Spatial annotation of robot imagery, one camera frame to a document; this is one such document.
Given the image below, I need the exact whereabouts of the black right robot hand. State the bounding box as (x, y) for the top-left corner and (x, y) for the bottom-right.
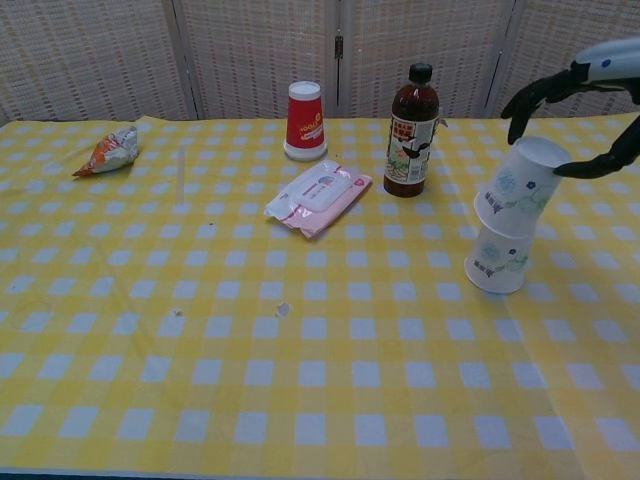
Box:
(501, 68), (640, 179)

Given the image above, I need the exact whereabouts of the white floral paper cup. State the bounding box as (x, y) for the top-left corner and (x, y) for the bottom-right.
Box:
(473, 136), (573, 238)
(463, 219), (533, 295)

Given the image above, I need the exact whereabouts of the woven folding screen panel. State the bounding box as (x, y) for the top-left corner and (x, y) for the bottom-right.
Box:
(172, 0), (342, 120)
(487, 0), (640, 119)
(341, 0), (516, 119)
(0, 0), (194, 123)

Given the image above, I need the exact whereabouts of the brown tea bottle black cap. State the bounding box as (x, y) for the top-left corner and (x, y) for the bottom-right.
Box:
(383, 62), (443, 198)

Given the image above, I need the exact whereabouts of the red paper cup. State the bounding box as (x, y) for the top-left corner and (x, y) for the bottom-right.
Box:
(282, 80), (329, 163)

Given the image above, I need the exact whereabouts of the pink wet wipes pack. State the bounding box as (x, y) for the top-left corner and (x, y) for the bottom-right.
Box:
(263, 159), (374, 242)

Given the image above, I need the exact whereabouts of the yellow checked tablecloth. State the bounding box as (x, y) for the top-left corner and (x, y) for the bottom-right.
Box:
(0, 112), (640, 477)

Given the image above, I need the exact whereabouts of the clear wrapped straw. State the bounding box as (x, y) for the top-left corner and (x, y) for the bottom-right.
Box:
(174, 147), (188, 204)

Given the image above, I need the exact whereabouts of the crumpled orange snack bag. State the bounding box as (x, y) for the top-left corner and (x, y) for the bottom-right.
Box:
(72, 125), (139, 178)

